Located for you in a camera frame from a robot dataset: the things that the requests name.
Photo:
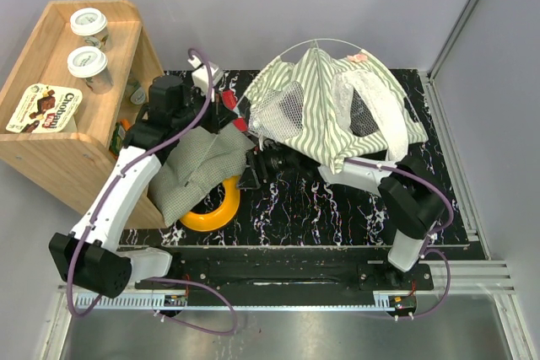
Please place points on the Chobani yogurt flip pack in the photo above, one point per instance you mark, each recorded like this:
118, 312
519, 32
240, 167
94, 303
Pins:
45, 109

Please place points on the aluminium rail frame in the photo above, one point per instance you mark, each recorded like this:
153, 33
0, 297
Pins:
298, 245

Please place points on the green checked cushion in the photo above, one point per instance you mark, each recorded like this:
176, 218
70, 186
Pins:
200, 161

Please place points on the white lidded cup rear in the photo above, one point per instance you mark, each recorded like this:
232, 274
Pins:
91, 25

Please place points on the striped green pet tent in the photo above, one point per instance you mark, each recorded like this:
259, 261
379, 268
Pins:
332, 109

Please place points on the orange green sponge pack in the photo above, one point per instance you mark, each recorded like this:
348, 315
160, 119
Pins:
118, 136

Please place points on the red toothpaste box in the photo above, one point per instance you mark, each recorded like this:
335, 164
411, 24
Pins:
232, 103

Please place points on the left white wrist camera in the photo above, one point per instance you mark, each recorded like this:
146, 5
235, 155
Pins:
200, 76

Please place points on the white lidded cup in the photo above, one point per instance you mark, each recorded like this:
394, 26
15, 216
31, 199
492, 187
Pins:
91, 25
90, 64

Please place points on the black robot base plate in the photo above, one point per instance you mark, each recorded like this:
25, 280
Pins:
250, 276

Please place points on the glass jar on shelf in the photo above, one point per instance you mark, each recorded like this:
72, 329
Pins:
134, 92

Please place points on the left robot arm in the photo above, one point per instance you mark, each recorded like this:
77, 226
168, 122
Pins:
88, 257

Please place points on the yellow pet bowl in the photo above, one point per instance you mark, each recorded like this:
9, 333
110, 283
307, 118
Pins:
221, 216

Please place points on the white lidded cup front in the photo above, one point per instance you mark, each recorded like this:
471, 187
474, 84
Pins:
90, 64

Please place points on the wooden shelf unit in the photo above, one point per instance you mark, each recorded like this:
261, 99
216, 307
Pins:
73, 166

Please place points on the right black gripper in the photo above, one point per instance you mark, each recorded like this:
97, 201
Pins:
256, 159

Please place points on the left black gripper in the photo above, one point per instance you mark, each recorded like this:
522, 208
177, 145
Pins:
220, 115

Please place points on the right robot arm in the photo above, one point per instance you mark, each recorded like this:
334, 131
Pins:
413, 200

